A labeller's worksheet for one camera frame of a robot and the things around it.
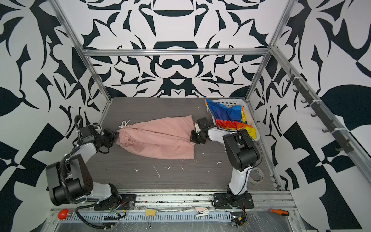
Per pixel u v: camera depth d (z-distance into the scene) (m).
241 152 0.51
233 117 1.01
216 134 0.68
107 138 0.78
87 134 0.70
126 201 0.73
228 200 0.66
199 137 0.84
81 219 0.67
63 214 0.69
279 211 0.70
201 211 0.70
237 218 0.71
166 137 0.92
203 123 0.80
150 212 0.72
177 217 0.65
